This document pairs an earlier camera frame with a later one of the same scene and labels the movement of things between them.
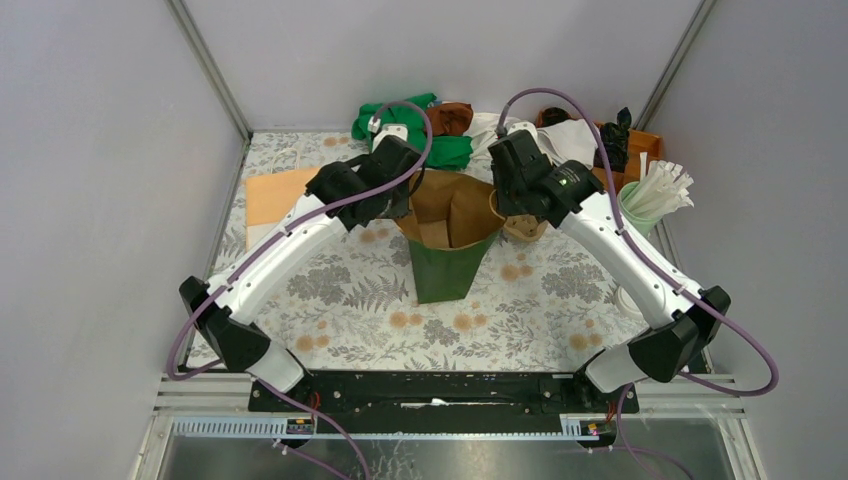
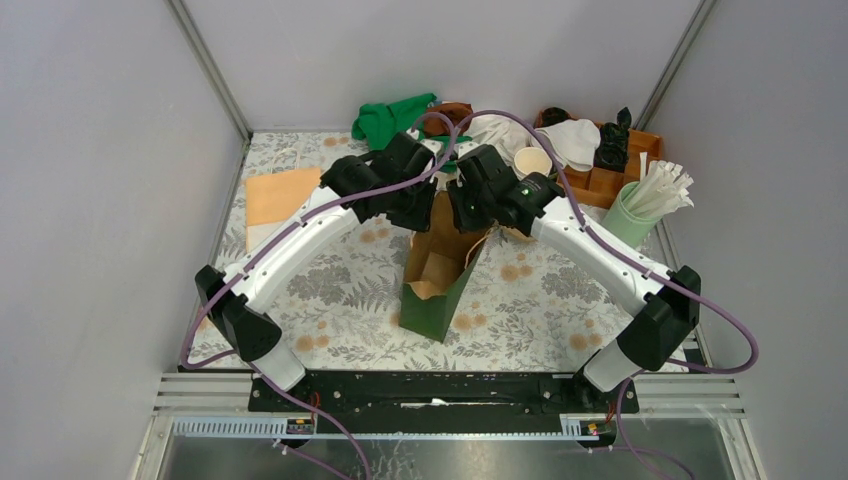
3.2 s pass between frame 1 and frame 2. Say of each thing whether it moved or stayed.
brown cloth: stayed
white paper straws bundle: stayed
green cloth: stayed
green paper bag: moved
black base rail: stayed
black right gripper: moved
